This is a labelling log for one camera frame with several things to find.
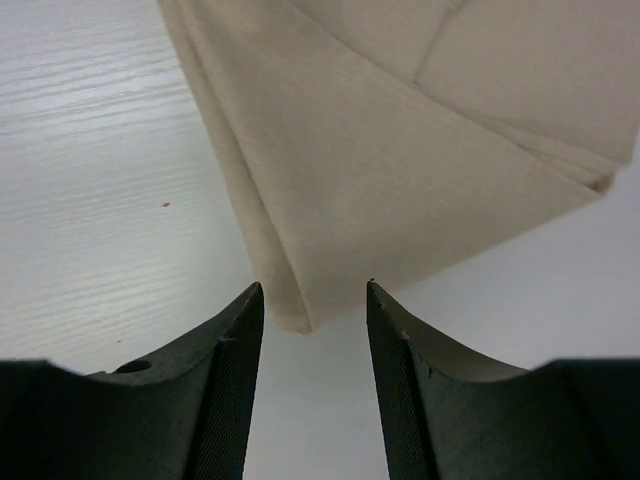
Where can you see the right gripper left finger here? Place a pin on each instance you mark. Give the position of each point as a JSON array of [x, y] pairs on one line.
[[180, 412]]

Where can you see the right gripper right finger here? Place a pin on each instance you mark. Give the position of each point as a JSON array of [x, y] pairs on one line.
[[450, 412]]

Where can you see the beige cloth napkin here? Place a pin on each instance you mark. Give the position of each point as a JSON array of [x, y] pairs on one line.
[[394, 139]]

